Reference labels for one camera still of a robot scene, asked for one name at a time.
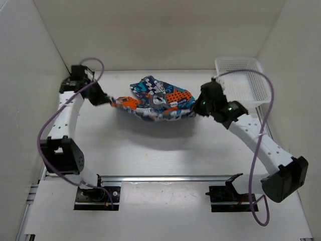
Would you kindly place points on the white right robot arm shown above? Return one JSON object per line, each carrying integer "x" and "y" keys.
{"x": 285, "y": 173}

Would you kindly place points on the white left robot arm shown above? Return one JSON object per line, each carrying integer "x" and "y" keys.
{"x": 58, "y": 149}

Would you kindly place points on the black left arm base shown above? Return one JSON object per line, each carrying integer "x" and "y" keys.
{"x": 98, "y": 200}

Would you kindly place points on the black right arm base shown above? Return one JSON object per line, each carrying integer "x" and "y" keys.
{"x": 226, "y": 199}

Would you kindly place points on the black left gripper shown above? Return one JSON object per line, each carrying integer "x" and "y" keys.
{"x": 102, "y": 98}

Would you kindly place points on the white plastic mesh basket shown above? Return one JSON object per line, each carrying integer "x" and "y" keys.
{"x": 247, "y": 88}

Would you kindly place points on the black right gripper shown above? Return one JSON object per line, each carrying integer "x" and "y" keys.
{"x": 196, "y": 108}

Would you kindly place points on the aluminium frame rail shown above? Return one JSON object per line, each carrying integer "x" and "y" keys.
{"x": 164, "y": 171}

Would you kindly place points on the colourful patterned shorts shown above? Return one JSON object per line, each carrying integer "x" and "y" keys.
{"x": 156, "y": 100}

